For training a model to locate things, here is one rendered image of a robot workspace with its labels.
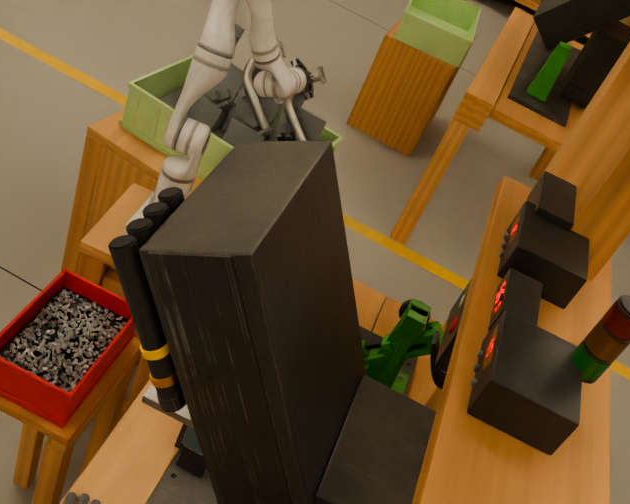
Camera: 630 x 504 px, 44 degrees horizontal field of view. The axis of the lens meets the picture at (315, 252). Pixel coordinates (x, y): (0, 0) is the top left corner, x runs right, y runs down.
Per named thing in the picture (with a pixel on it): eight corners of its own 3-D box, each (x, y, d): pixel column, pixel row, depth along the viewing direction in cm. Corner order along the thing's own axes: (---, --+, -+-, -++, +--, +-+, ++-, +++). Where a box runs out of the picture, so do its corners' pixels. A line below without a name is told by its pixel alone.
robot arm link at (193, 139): (217, 122, 199) (199, 175, 209) (182, 107, 198) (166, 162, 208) (207, 137, 191) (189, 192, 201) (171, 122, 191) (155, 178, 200)
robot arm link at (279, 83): (291, 103, 205) (280, 58, 195) (260, 102, 208) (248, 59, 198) (298, 87, 210) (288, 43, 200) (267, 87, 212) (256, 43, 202)
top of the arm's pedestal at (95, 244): (77, 251, 206) (79, 240, 203) (130, 192, 231) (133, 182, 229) (186, 302, 206) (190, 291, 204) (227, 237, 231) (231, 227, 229)
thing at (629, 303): (600, 331, 105) (619, 309, 102) (600, 310, 109) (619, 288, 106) (633, 348, 104) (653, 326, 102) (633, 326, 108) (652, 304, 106)
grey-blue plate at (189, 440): (172, 463, 159) (188, 423, 150) (176, 455, 160) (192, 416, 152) (213, 484, 158) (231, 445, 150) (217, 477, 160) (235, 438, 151)
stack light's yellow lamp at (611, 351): (582, 353, 107) (600, 331, 105) (583, 331, 111) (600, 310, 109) (614, 369, 107) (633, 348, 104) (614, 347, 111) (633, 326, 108)
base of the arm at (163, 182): (140, 222, 210) (154, 172, 200) (156, 207, 218) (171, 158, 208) (170, 238, 210) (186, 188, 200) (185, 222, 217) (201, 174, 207)
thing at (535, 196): (518, 235, 141) (538, 206, 137) (526, 196, 153) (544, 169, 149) (553, 253, 141) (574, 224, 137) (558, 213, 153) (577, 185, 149)
